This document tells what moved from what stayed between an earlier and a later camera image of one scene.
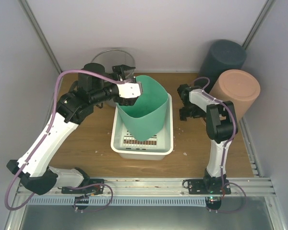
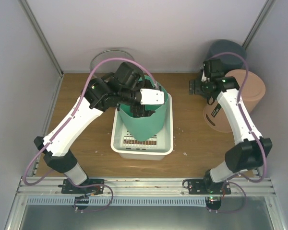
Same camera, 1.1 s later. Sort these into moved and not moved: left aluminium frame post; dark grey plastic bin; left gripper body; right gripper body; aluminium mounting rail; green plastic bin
Moved: right gripper body; left gripper body
Not moved: dark grey plastic bin; green plastic bin; left aluminium frame post; aluminium mounting rail
